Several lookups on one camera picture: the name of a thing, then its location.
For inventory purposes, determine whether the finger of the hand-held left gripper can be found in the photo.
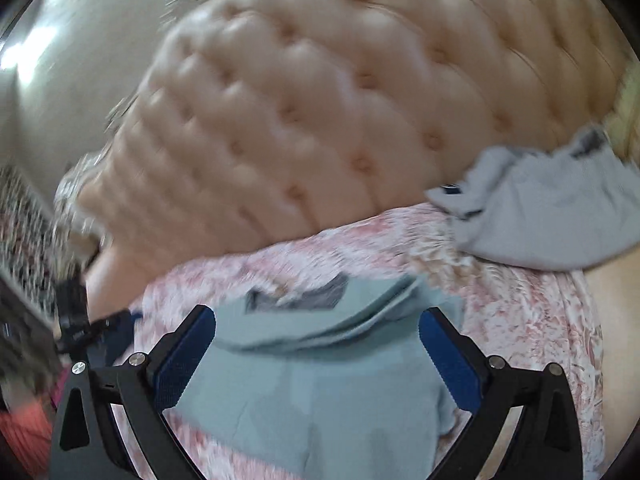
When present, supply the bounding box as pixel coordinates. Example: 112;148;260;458
85;309;143;346

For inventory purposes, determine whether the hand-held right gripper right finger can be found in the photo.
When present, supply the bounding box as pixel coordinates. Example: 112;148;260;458
419;306;584;480

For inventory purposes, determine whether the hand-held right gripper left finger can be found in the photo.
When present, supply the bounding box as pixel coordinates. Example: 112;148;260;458
48;305;221;480

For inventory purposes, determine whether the light green shirt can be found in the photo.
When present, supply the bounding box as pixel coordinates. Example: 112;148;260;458
170;272;466;480

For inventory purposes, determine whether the pink floral blanket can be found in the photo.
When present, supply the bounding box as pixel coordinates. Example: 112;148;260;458
107;202;616;480

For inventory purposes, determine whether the white openwork screen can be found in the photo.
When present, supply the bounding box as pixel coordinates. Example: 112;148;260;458
0;165;58;311

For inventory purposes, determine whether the grey garment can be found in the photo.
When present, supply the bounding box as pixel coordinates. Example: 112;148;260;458
425;127;640;272

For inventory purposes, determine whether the beige tufted leather sofa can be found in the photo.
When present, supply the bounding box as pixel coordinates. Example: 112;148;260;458
55;0;640;480

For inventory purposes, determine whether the striped yellow pillow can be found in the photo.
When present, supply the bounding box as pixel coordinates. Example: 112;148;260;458
602;72;640;161

